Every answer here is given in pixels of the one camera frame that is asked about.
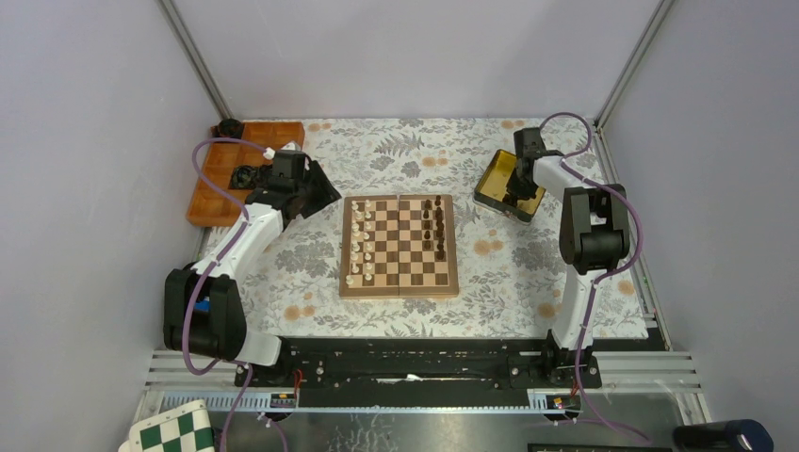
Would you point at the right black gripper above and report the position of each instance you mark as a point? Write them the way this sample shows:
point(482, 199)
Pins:
point(516, 190)

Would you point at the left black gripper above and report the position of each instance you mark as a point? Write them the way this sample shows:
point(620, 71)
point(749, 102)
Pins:
point(326, 194)

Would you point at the gold metal tin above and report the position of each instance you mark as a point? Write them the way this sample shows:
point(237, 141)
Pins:
point(491, 190)

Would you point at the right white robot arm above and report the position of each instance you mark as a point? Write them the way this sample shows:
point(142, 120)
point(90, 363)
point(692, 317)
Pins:
point(593, 236)

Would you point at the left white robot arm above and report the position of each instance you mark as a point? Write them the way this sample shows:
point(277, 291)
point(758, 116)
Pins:
point(223, 333)

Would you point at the wooden chess board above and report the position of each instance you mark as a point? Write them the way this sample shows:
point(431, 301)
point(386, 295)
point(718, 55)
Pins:
point(384, 236)

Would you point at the black item tray corner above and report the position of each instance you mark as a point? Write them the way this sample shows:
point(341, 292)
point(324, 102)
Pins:
point(230, 128)

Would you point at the orange compartment tray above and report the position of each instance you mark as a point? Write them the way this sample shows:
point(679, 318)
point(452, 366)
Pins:
point(238, 169)

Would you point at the blue cloth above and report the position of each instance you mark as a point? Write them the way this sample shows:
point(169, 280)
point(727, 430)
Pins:
point(202, 305)

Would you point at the green checkered roll mat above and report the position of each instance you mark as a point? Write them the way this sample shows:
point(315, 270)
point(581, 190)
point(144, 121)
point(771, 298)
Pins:
point(186, 428)

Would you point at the dark cylinder bottle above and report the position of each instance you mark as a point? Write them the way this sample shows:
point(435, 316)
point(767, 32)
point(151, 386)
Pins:
point(742, 435)

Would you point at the black mounting rail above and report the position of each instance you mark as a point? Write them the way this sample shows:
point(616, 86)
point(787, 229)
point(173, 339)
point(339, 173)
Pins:
point(422, 373)

